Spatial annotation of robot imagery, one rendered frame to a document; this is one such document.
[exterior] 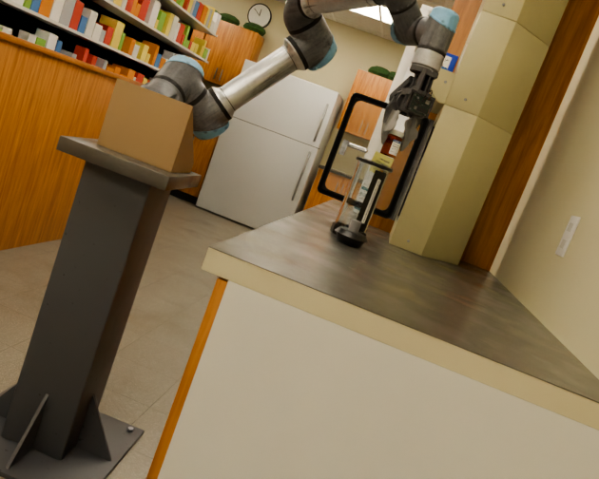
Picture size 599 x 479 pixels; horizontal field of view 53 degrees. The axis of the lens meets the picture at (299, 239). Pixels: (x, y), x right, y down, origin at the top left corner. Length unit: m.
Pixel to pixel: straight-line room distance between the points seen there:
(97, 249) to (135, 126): 0.36
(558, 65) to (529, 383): 1.62
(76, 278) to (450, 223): 1.17
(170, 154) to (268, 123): 5.31
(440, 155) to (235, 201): 5.27
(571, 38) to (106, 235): 1.73
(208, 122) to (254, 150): 5.11
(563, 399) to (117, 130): 1.33
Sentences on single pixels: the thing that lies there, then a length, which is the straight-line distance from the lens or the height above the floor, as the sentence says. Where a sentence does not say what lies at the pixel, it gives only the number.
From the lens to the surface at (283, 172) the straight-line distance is 6.96.
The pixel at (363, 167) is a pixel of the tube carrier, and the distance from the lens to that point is 1.68.
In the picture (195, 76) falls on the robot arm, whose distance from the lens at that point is 1.91.
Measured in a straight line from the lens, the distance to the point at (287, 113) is 6.99.
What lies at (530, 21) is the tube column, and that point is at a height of 1.74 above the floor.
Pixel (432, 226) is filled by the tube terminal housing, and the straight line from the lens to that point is 1.98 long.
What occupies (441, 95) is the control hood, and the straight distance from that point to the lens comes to 1.99.
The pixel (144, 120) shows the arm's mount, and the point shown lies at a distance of 1.78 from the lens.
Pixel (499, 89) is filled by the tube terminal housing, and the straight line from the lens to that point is 2.05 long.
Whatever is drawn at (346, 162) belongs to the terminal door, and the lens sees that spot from 2.31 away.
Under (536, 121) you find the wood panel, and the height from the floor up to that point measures 1.51.
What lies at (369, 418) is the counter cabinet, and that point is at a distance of 1.01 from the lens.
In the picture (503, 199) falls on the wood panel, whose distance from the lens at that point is 2.38.
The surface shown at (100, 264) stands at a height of 0.63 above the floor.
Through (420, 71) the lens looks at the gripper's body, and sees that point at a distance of 1.61.
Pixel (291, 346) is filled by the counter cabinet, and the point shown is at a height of 0.84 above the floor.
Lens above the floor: 1.15
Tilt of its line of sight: 9 degrees down
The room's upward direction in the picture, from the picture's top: 20 degrees clockwise
